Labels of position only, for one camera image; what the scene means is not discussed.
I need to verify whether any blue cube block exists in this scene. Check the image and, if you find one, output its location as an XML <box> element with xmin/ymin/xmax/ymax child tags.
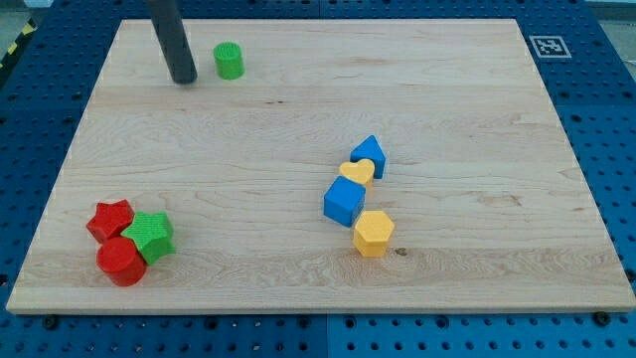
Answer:
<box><xmin>323</xmin><ymin>176</ymin><xmax>367</xmax><ymax>227</ymax></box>

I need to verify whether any red cylinder block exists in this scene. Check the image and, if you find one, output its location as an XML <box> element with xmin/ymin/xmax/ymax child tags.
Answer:
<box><xmin>95</xmin><ymin>237</ymin><xmax>146</xmax><ymax>286</ymax></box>

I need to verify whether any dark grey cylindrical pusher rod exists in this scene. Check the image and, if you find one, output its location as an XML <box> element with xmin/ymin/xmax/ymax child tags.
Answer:
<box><xmin>146</xmin><ymin>0</ymin><xmax>198</xmax><ymax>85</ymax></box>

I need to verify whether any black bolt left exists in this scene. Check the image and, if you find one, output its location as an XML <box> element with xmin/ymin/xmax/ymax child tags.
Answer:
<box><xmin>42</xmin><ymin>315</ymin><xmax>59</xmax><ymax>330</ymax></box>

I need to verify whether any blue pentagon block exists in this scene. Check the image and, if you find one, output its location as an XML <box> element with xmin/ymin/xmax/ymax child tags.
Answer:
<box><xmin>350</xmin><ymin>135</ymin><xmax>387</xmax><ymax>179</ymax></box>

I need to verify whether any red star block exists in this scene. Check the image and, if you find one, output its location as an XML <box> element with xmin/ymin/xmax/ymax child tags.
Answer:
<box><xmin>85</xmin><ymin>200</ymin><xmax>134</xmax><ymax>244</ymax></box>

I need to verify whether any green star block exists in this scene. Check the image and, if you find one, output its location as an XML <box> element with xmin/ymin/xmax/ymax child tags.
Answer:
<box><xmin>121</xmin><ymin>211</ymin><xmax>176</xmax><ymax>266</ymax></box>

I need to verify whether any white fiducial marker tag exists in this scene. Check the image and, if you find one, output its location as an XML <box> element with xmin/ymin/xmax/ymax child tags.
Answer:
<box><xmin>530</xmin><ymin>35</ymin><xmax>571</xmax><ymax>59</ymax></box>

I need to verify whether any green cylinder block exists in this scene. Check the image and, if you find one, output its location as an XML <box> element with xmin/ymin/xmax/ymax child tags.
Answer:
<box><xmin>213</xmin><ymin>42</ymin><xmax>244</xmax><ymax>80</ymax></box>

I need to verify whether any yellow heart block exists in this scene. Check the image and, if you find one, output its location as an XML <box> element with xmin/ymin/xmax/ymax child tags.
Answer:
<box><xmin>339</xmin><ymin>158</ymin><xmax>375</xmax><ymax>189</ymax></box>

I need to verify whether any light wooden board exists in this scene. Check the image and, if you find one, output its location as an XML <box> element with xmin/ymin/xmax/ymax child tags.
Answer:
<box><xmin>7</xmin><ymin>19</ymin><xmax>635</xmax><ymax>315</ymax></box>

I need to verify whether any yellow hexagon block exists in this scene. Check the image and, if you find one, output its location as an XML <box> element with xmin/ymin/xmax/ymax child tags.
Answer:
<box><xmin>353</xmin><ymin>210</ymin><xmax>396</xmax><ymax>258</ymax></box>

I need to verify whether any black bolt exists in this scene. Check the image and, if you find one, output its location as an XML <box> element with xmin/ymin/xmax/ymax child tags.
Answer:
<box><xmin>42</xmin><ymin>315</ymin><xmax>59</xmax><ymax>330</ymax></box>
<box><xmin>592</xmin><ymin>311</ymin><xmax>611</xmax><ymax>327</ymax></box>

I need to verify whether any black bolt right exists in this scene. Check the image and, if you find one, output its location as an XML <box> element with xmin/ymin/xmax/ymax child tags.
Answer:
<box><xmin>592</xmin><ymin>311</ymin><xmax>611</xmax><ymax>327</ymax></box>

